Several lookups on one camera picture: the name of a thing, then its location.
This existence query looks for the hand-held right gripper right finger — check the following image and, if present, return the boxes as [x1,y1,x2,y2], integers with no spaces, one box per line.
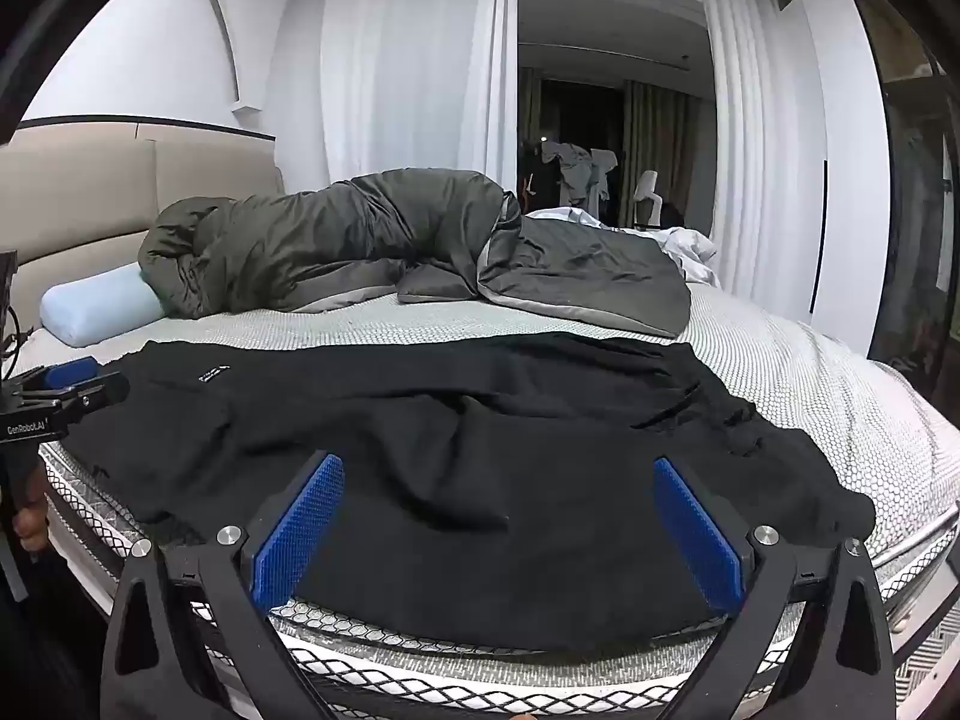
[651,456,897,720]

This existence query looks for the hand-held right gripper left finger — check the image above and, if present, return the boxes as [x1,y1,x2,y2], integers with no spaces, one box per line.
[100,452,346,720]

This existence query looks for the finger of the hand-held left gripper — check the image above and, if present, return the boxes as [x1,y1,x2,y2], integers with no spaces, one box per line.
[22,356,102,398]
[51,375,130,415]

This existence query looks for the black pants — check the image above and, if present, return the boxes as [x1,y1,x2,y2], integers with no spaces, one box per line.
[56,331,877,653]

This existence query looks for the person's left hand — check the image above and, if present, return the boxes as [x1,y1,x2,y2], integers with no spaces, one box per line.
[13,499,50,554]

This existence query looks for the light blue pillow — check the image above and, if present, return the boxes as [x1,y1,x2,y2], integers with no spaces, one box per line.
[39,262,167,350]

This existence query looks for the beige padded headboard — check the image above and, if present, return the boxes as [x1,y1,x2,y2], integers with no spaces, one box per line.
[0,116,286,338]

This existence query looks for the white bed mattress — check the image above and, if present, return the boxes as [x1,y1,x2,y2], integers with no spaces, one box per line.
[15,281,960,720]

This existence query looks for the grey duvet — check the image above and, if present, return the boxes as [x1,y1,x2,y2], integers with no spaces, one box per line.
[137,171,692,338]

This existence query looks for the white crumpled sheet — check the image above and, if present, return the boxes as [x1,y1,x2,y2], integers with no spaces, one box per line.
[525,206,721,287]

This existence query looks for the white chair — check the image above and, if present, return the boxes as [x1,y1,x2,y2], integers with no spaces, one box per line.
[630,169,665,230]

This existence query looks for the dark glass door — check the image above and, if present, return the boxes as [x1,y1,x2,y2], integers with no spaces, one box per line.
[847,0,960,406]

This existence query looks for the hanging grey clothes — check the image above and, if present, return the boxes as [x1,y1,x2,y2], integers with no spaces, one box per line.
[541,139,620,211]

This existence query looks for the white wardrobe door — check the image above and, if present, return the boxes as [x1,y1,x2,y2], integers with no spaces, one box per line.
[780,0,893,361]

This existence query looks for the olive curtain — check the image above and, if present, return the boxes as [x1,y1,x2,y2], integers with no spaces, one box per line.
[622,79,702,230]

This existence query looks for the white curtain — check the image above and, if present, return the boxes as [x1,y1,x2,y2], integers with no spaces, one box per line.
[694,0,815,290]
[319,0,518,192]

